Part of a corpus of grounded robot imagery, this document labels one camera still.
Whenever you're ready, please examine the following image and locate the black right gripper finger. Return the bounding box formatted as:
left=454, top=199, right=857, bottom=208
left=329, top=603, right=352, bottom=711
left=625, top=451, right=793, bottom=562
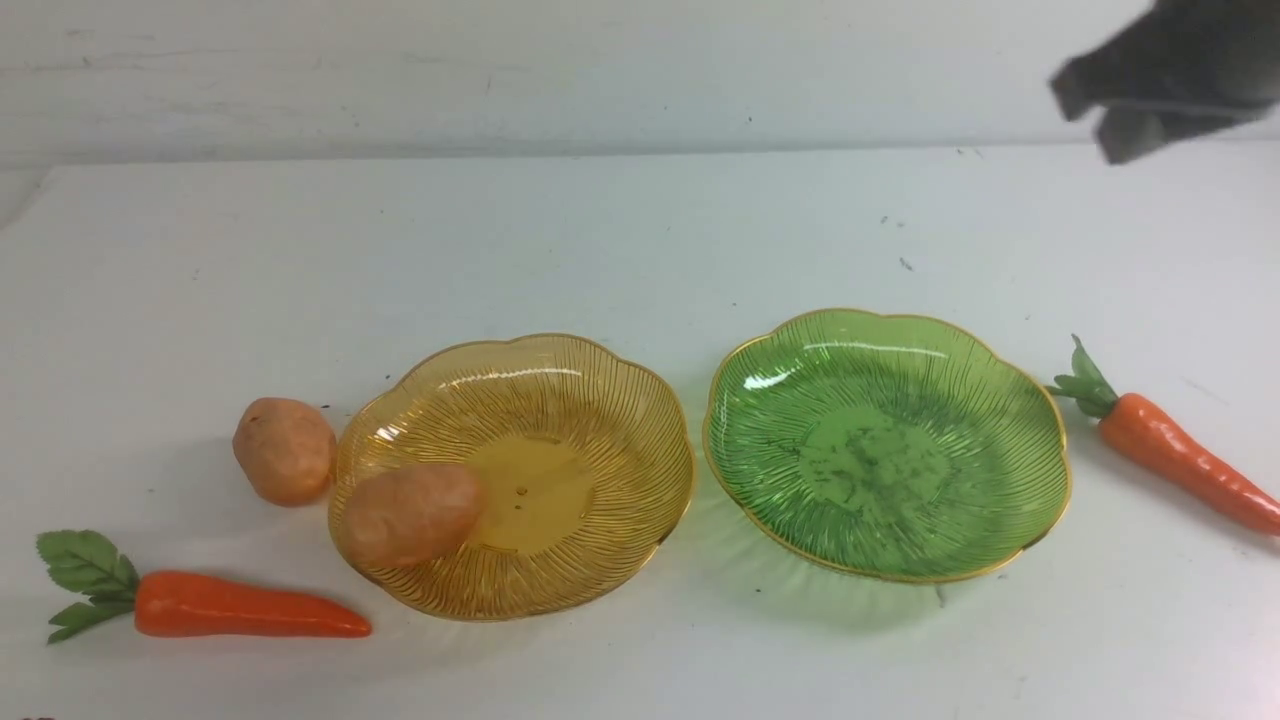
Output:
left=1096, top=105, right=1271, bottom=167
left=1050, top=1, right=1279, bottom=120

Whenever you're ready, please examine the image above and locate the orange carrot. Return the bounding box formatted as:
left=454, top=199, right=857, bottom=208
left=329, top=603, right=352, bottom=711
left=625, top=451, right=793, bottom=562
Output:
left=35, top=529, right=372, bottom=644
left=1044, top=334, right=1279, bottom=538

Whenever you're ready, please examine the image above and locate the brown potato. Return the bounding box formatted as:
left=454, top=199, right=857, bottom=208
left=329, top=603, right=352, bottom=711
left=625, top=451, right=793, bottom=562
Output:
left=232, top=397, right=337, bottom=507
left=337, top=464, right=486, bottom=568

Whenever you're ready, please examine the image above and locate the green ribbed glass plate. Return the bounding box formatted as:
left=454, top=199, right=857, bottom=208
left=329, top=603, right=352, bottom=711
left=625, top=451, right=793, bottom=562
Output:
left=701, top=307, right=1073, bottom=584

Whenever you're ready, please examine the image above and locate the amber ribbed glass plate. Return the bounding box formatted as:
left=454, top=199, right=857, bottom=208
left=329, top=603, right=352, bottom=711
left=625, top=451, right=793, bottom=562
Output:
left=328, top=333, right=698, bottom=623

